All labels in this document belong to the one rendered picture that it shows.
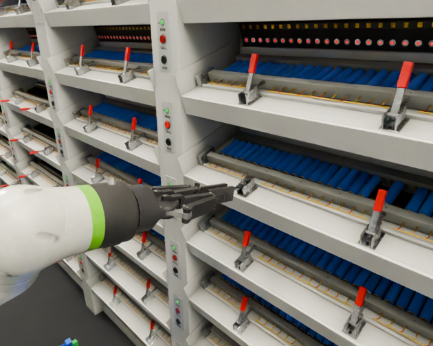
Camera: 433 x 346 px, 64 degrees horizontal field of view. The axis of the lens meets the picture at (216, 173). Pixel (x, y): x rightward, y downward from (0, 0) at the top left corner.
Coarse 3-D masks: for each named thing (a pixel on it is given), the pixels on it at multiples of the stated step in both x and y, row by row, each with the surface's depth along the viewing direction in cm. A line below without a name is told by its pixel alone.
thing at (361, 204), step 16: (208, 160) 86; (224, 160) 81; (240, 160) 80; (240, 176) 77; (256, 176) 76; (272, 176) 72; (288, 176) 71; (288, 192) 69; (304, 192) 69; (320, 192) 66; (336, 192) 64; (352, 208) 62; (368, 208) 60; (384, 208) 58; (400, 208) 57; (400, 224) 57; (416, 224) 55; (432, 224) 53
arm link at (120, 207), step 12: (96, 192) 46; (108, 192) 47; (120, 192) 49; (132, 192) 50; (108, 204) 46; (120, 204) 47; (132, 204) 49; (108, 216) 46; (120, 216) 47; (132, 216) 48; (108, 228) 46; (120, 228) 47; (132, 228) 49; (108, 240) 47; (120, 240) 49; (108, 252) 52
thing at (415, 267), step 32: (224, 128) 90; (192, 160) 85; (256, 192) 73; (288, 224) 66; (320, 224) 62; (352, 224) 60; (384, 224) 58; (352, 256) 58; (384, 256) 54; (416, 256) 52; (416, 288) 52
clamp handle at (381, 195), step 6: (378, 192) 54; (384, 192) 54; (378, 198) 54; (384, 198) 54; (378, 204) 54; (378, 210) 54; (372, 216) 55; (378, 216) 55; (372, 222) 55; (372, 228) 55
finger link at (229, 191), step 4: (216, 188) 66; (220, 188) 66; (224, 188) 66; (228, 188) 67; (232, 188) 68; (212, 192) 64; (216, 192) 65; (220, 192) 66; (224, 192) 67; (228, 192) 68; (232, 192) 69; (228, 196) 68; (232, 196) 69; (228, 200) 68
